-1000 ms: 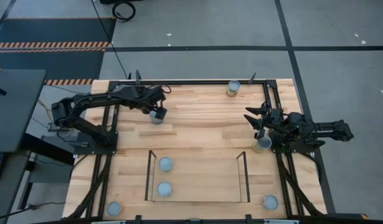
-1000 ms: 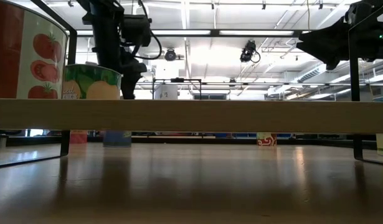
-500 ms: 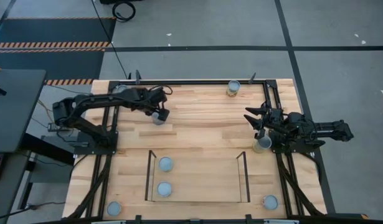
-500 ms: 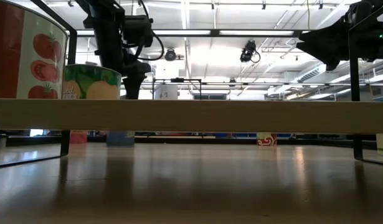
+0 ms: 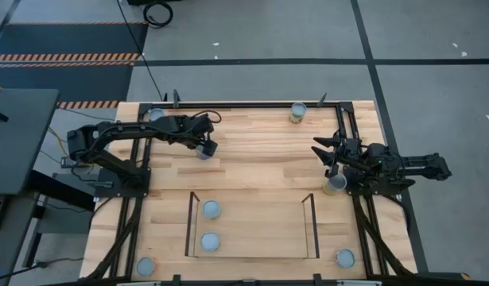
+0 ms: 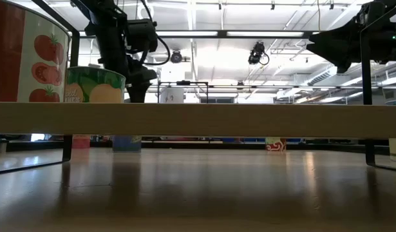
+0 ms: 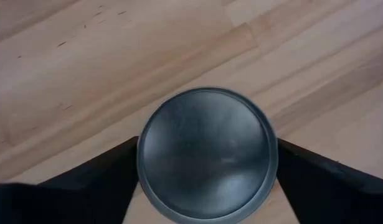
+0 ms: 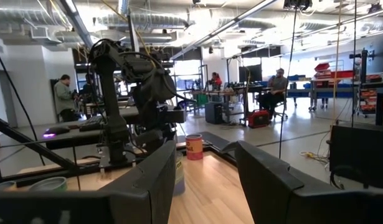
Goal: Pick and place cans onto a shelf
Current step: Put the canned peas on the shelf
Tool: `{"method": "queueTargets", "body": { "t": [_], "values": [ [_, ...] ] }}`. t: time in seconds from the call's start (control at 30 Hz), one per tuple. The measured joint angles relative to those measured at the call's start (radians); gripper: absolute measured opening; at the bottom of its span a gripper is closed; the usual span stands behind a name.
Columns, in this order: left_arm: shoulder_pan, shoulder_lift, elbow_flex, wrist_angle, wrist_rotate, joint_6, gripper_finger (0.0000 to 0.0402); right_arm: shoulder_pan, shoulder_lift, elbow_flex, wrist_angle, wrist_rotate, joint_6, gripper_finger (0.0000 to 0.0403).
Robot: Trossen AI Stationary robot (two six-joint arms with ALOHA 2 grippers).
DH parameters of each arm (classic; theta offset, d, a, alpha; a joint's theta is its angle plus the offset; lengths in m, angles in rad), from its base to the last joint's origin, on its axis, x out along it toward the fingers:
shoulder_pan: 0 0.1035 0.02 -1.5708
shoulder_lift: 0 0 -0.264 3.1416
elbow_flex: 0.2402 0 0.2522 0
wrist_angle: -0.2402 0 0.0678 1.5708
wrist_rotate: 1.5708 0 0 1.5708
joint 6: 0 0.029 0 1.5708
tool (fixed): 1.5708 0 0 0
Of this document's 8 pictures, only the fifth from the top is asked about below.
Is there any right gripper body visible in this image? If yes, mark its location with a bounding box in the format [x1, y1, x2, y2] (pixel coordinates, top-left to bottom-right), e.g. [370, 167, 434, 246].
[330, 129, 360, 178]

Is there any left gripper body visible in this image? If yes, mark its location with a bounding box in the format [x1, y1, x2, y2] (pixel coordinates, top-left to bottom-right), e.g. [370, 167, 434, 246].
[176, 115, 214, 146]

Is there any tall yellow carrots can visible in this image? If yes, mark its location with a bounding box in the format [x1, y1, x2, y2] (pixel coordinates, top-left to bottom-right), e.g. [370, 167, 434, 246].
[321, 172, 348, 196]

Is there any spaghetti sauce can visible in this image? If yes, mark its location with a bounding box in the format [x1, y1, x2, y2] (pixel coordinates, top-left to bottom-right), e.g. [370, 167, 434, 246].
[288, 102, 309, 125]

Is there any green label food can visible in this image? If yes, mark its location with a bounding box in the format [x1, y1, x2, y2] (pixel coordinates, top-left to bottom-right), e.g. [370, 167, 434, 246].
[202, 199, 223, 221]

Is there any tomato print food can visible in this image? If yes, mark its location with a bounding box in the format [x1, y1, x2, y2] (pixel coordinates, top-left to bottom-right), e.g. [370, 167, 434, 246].
[200, 231, 221, 253]

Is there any silver lid food can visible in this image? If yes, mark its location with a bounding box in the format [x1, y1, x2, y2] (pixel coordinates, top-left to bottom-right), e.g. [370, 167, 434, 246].
[135, 256, 157, 278]
[334, 248, 356, 269]

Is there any black hazard-striped floor mat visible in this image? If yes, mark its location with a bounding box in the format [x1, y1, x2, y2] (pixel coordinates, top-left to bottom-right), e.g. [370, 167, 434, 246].
[0, 21, 149, 110]

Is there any dark grey desk top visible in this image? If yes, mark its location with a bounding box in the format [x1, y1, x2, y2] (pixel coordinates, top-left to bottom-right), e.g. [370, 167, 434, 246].
[0, 87, 60, 196]

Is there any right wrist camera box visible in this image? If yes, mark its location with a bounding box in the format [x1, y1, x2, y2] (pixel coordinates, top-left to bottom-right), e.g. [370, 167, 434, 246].
[344, 137, 363, 159]

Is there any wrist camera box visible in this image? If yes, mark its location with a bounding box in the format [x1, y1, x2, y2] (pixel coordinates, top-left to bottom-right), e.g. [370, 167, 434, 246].
[344, 137, 363, 159]
[194, 113, 215, 134]

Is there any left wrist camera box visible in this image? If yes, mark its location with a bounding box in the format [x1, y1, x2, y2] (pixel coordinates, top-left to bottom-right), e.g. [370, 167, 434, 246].
[194, 113, 215, 134]

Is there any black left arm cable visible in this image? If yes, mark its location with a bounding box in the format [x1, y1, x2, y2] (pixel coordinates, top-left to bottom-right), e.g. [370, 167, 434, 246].
[190, 110, 223, 125]

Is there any black aluminium rig frame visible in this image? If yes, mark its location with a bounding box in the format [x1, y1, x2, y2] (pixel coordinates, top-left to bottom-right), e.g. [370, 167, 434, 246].
[83, 89, 420, 286]

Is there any long thin black cable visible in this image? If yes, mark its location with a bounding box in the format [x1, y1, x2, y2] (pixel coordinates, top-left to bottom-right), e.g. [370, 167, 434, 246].
[116, 0, 168, 102]

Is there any coiled black cable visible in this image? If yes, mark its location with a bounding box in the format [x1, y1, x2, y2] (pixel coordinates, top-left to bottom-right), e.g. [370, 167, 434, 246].
[142, 1, 175, 29]

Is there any yellow cable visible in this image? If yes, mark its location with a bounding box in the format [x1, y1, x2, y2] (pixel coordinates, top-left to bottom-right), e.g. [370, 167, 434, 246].
[47, 126, 70, 158]

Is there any black desk support frame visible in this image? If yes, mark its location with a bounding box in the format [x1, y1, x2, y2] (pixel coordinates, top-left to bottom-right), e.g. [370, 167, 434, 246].
[23, 169, 98, 269]

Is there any black floor cable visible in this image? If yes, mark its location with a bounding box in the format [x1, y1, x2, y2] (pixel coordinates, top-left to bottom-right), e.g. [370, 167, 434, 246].
[0, 257, 85, 284]

